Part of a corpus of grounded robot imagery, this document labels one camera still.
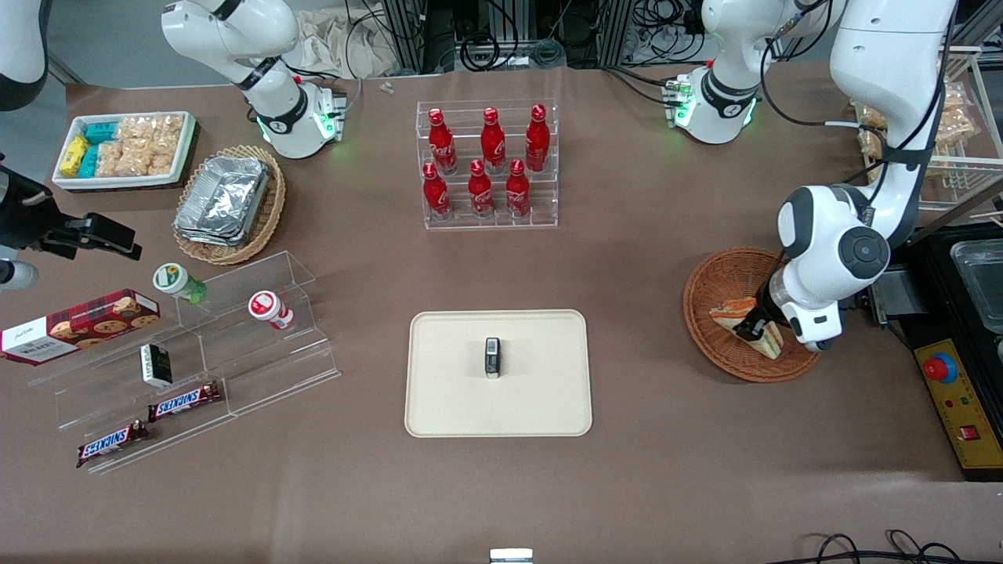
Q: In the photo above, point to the clear acrylic bottle rack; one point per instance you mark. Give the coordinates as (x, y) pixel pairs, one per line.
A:
(462, 224)

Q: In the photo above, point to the long wooden strip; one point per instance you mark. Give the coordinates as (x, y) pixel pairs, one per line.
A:
(960, 208)

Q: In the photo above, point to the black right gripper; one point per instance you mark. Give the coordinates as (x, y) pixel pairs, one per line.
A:
(25, 222)

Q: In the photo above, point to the yellow snack pack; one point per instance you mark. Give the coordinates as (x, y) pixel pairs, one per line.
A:
(74, 157)

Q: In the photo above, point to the white rectangular bin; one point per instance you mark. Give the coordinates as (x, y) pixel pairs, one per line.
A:
(117, 181)

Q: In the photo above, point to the red tartan cookie box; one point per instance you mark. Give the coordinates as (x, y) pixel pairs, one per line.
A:
(86, 321)

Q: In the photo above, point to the round brown wicker basket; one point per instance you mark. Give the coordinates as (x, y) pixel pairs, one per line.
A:
(729, 274)

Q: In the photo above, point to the grey metal plate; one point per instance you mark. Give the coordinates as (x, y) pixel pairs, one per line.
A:
(893, 301)

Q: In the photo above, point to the cream plastic tray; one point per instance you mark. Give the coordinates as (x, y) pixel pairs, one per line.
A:
(454, 392)

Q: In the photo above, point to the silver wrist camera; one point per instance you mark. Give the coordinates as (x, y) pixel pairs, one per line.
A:
(819, 345)
(16, 276)

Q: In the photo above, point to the green lid snack cup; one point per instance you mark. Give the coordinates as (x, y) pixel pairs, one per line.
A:
(171, 278)

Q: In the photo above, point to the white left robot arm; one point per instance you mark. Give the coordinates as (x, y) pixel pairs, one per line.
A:
(885, 78)

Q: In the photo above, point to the clear acrylic stepped shelf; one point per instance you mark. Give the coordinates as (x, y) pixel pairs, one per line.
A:
(266, 368)

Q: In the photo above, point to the white crumpled cloth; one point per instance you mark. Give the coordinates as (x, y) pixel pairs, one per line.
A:
(329, 39)

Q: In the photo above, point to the small black box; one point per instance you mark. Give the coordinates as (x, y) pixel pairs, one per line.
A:
(492, 360)

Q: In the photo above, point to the oval tan wicker basket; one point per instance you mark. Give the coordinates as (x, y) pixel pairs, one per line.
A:
(270, 211)

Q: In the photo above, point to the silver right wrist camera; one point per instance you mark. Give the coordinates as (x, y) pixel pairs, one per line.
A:
(16, 276)

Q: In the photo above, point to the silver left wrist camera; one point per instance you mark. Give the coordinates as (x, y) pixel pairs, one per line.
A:
(819, 345)

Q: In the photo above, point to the red lid snack cup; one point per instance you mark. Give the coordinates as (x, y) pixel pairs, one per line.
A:
(265, 305)

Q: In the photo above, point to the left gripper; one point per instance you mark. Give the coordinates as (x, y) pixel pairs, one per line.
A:
(757, 320)

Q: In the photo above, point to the stacked aluminium foil trays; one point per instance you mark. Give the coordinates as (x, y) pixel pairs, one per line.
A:
(223, 200)

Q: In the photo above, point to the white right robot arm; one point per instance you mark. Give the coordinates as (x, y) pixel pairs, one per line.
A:
(235, 31)

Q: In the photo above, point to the red cola bottle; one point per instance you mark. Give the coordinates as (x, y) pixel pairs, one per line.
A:
(537, 141)
(480, 192)
(492, 145)
(436, 196)
(517, 192)
(443, 145)

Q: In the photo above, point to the Snickers chocolate bar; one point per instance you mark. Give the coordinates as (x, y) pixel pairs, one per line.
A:
(184, 402)
(110, 444)

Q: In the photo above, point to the black box with white label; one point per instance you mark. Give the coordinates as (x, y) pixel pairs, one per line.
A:
(155, 366)

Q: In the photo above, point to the teal snack pack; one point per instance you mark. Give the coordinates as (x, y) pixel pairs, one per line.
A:
(100, 131)
(88, 162)

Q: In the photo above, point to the yellow emergency stop panel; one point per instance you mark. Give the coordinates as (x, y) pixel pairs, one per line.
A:
(964, 415)

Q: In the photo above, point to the clear rice cracker bag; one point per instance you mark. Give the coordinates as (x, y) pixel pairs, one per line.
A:
(166, 145)
(135, 129)
(121, 160)
(871, 145)
(960, 110)
(870, 117)

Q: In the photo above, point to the triangular sandwich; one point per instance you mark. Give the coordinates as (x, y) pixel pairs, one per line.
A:
(772, 346)

